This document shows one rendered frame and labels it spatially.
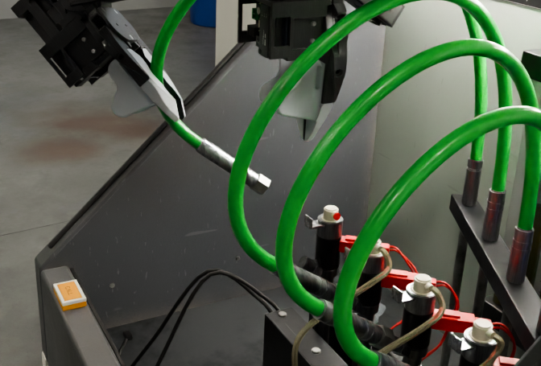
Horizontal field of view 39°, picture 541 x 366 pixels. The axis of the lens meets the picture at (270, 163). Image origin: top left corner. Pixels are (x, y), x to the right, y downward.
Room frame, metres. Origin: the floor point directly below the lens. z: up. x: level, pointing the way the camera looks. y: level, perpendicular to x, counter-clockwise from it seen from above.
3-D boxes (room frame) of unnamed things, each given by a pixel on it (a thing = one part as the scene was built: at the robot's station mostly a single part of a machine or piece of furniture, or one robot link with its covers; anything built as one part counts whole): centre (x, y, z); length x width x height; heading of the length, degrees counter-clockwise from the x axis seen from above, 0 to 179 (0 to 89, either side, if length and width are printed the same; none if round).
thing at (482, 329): (0.54, -0.18, 1.12); 0.02 x 0.02 x 0.03
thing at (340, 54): (0.72, -0.05, 1.31); 0.05 x 0.02 x 0.09; 28
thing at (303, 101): (0.71, -0.03, 1.26); 0.06 x 0.03 x 0.09; 118
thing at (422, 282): (0.61, -0.15, 1.12); 0.02 x 0.02 x 0.03
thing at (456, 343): (0.53, -0.17, 1.12); 0.03 x 0.02 x 0.01; 118
